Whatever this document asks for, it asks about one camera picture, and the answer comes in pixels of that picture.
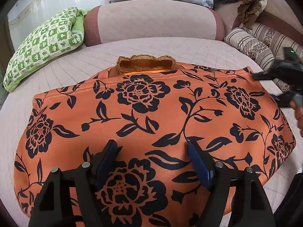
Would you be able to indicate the small striped floral bolster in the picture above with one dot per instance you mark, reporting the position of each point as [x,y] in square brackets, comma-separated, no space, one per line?
[251,47]

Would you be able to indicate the person's right hand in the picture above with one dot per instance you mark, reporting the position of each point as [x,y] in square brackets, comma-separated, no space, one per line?
[298,115]

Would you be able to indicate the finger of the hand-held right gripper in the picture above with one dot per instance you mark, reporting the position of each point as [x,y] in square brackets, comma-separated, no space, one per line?
[285,100]
[281,72]

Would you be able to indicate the green patterned pillow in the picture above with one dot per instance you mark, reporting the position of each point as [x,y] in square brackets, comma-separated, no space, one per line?
[45,45]

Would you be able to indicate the pink round bolster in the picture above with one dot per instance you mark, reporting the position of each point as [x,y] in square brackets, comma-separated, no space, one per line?
[153,21]

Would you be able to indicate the pink sofa backrest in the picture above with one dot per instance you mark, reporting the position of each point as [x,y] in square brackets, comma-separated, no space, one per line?
[284,11]

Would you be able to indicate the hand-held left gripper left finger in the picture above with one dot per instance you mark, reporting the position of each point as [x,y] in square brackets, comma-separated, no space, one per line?
[107,160]

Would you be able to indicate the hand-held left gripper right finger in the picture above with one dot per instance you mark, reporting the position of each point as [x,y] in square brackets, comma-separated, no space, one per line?
[199,165]

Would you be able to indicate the large striped floral cushion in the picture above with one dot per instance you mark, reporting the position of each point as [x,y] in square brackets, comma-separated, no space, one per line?
[274,37]

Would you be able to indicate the orange black floral shirt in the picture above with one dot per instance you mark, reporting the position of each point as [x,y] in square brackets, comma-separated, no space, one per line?
[146,118]

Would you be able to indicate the brown ruffled cloth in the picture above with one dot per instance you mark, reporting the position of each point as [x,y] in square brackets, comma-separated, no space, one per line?
[253,4]

